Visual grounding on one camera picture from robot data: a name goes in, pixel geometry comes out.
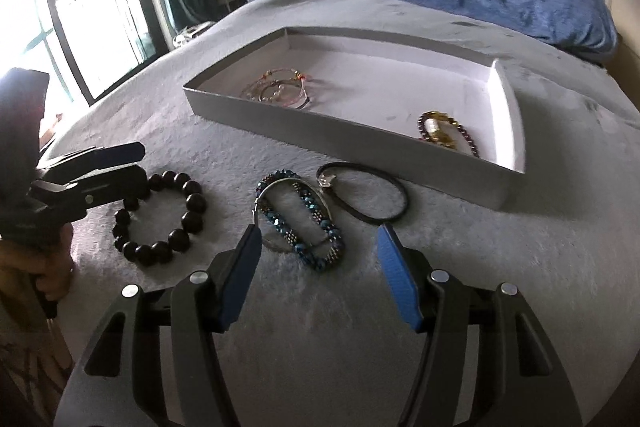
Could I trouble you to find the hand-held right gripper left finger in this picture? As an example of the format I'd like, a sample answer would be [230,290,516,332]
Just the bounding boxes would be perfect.
[52,223,263,427]

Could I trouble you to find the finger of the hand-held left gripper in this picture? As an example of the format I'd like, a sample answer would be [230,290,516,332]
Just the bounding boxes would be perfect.
[30,162,151,220]
[42,142,147,180]

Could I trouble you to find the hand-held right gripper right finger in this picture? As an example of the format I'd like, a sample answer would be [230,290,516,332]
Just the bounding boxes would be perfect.
[376,223,583,427]

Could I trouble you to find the blue crystal bead bracelet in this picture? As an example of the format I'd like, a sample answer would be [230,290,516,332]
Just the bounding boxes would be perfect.
[256,172,346,272]

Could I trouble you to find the thin silver bangle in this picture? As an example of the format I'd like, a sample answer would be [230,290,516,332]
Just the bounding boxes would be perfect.
[253,179,341,254]

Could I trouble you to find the black bead bracelet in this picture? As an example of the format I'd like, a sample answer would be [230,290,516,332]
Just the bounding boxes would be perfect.
[112,171,208,268]

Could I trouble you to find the dark garnet bead bracelet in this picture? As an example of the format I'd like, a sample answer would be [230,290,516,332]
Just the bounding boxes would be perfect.
[417,109,481,158]

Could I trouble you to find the grey cardboard box tray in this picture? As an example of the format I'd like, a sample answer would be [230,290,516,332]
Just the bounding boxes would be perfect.
[182,26,528,211]

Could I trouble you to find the person's left hand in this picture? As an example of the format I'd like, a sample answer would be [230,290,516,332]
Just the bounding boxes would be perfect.
[0,223,76,304]

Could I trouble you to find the white shoes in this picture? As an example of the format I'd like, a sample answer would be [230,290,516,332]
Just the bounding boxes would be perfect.
[172,24,216,45]

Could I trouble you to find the person's patterned clothing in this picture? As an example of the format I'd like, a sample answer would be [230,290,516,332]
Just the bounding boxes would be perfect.
[0,297,73,427]

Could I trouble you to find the black cord bracelet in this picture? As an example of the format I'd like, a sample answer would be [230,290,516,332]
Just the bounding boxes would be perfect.
[316,162,410,225]

